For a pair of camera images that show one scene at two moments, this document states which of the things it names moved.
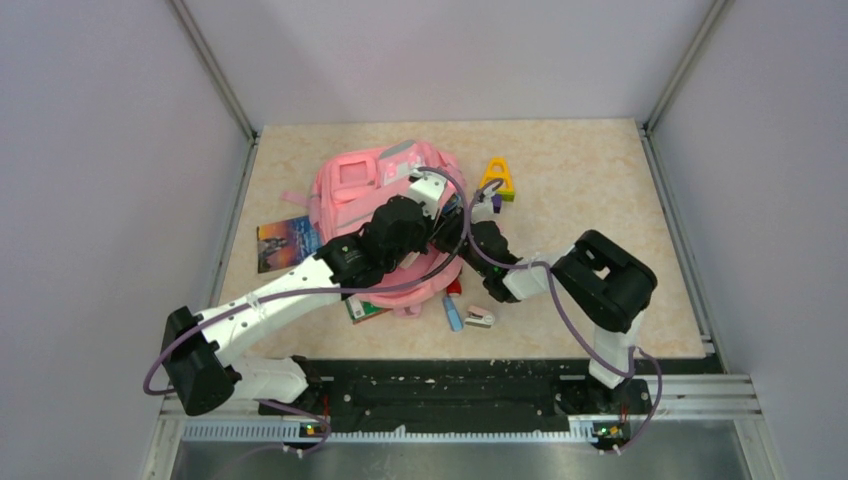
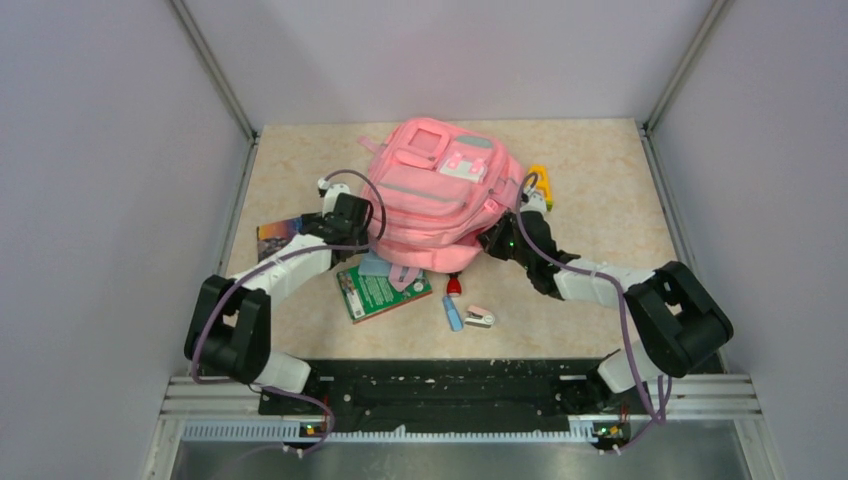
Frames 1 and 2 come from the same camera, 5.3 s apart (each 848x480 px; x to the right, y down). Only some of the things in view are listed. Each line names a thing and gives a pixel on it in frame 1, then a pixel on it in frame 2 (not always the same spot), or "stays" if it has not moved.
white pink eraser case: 478,317 stays
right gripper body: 454,234 → 502,243
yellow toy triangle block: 497,168 → 538,180
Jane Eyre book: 284,244 stays
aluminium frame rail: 200,43 stays
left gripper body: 419,244 → 314,217
